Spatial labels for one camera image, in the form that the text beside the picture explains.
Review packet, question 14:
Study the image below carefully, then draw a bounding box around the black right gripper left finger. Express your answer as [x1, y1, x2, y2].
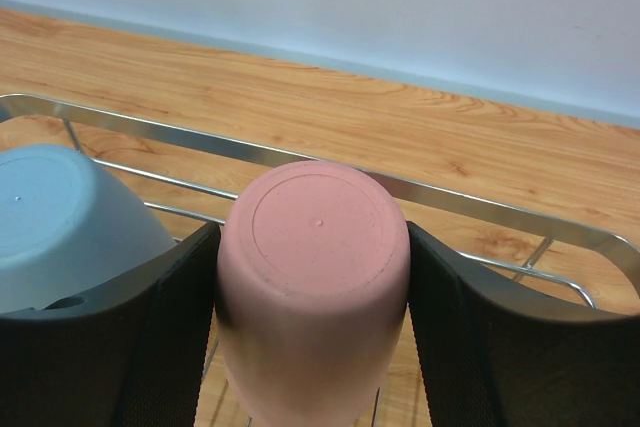
[1, 223, 221, 426]

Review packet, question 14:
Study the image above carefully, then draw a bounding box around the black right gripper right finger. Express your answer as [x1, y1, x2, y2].
[408, 224, 639, 426]

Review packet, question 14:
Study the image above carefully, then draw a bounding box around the blue plastic cup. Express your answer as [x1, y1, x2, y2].
[1, 144, 175, 313]

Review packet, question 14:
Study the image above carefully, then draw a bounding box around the pink plastic cup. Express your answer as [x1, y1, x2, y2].
[216, 161, 410, 426]

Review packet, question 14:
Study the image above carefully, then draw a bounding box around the metal wire dish rack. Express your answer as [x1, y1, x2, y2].
[0, 92, 640, 427]

